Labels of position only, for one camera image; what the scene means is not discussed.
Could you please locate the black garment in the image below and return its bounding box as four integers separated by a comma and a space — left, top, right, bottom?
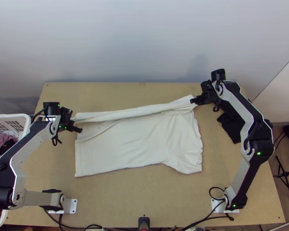
216, 113, 246, 144

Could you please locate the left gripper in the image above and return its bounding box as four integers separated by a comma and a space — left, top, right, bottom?
57, 116, 83, 134

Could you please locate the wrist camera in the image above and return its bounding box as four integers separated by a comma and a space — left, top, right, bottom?
200, 81, 213, 94
61, 107, 74, 119

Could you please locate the white laundry basket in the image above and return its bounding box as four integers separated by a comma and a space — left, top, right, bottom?
0, 114, 32, 229

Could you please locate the white t-shirt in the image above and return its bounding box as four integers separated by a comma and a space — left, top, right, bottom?
72, 94, 204, 178

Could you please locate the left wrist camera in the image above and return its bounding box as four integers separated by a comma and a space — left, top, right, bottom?
61, 107, 74, 119

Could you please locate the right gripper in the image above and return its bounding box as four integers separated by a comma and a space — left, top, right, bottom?
190, 92, 218, 106

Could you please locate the black tripod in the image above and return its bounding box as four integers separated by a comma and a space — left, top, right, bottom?
273, 155, 289, 199

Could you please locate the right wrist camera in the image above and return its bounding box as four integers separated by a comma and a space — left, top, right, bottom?
200, 81, 213, 94

